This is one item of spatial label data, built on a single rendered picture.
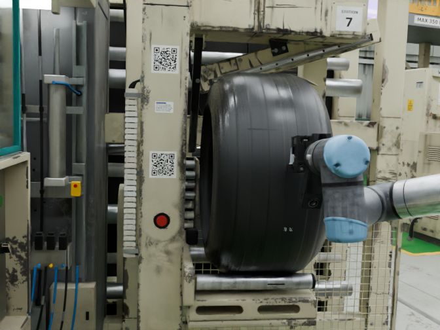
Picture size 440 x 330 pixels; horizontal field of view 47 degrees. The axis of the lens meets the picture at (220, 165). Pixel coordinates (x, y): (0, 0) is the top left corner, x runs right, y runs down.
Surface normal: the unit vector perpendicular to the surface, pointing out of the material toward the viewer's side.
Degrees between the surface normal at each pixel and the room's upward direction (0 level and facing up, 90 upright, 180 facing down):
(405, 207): 112
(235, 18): 90
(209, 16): 90
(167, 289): 90
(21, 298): 90
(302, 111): 51
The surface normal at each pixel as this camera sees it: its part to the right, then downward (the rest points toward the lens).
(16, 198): 0.12, 0.10
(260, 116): 0.11, -0.49
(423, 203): -0.59, 0.39
